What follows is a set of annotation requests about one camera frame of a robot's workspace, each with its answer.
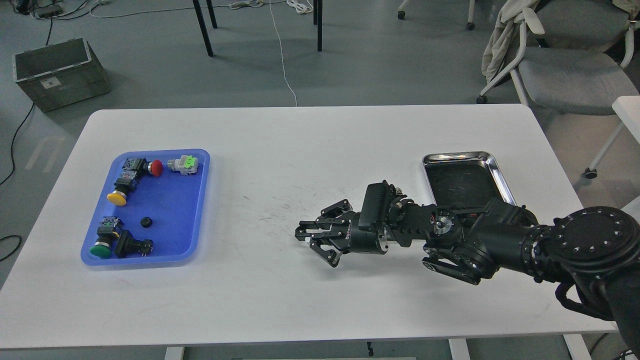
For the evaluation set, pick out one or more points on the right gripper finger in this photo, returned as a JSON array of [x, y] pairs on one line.
[[334, 222], [329, 255]]

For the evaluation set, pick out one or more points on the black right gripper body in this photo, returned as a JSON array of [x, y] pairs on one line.
[[363, 242]]

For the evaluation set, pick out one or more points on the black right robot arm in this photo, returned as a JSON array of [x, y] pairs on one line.
[[592, 254]]

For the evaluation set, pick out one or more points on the stainless steel tray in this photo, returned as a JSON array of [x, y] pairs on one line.
[[465, 180]]

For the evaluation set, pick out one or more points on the blue plastic tray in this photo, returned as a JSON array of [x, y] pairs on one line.
[[173, 201]]

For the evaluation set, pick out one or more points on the red mushroom push button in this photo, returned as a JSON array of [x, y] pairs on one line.
[[142, 167]]

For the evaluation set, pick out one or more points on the beige jacket on chair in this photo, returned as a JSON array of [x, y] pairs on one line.
[[502, 36]]

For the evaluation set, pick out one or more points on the grey office chair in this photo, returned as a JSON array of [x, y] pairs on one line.
[[571, 55]]

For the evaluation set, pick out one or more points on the grey plastic crate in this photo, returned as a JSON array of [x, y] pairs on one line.
[[60, 74]]

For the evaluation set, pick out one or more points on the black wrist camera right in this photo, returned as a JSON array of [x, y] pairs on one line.
[[376, 203]]

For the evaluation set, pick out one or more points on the grey green switch module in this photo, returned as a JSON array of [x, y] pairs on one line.
[[185, 165]]

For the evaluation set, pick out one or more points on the black push button switch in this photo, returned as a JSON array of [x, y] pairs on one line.
[[128, 245]]

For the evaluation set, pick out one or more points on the yellow push button switch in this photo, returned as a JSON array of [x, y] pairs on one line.
[[126, 182]]

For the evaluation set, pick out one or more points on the green push button switch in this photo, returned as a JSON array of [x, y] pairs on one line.
[[108, 233]]

